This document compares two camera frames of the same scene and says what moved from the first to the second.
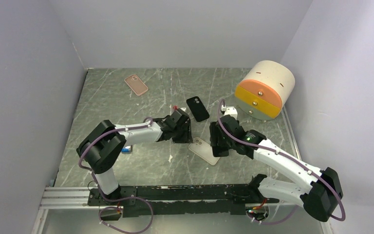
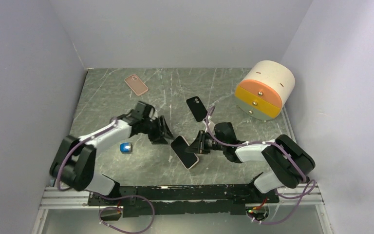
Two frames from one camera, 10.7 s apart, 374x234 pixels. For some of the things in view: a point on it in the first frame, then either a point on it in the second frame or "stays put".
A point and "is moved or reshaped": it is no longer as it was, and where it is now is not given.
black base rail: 181,200 stays put
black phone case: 197,108 stays put
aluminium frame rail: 66,198 stays put
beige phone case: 204,149 is moved or reshaped
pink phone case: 134,82 stays put
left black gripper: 187,137 -> 157,138
